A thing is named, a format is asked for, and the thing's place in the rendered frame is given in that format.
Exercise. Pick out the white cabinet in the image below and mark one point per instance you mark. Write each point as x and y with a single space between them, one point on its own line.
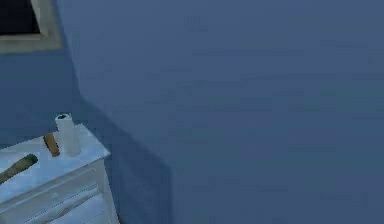
56 186

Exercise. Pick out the olive brown stick utensil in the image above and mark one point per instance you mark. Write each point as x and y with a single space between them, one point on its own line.
18 167

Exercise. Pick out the white paper towel roll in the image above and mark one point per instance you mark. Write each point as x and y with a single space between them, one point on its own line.
68 136

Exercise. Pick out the beige framed window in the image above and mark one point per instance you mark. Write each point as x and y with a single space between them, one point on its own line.
20 20

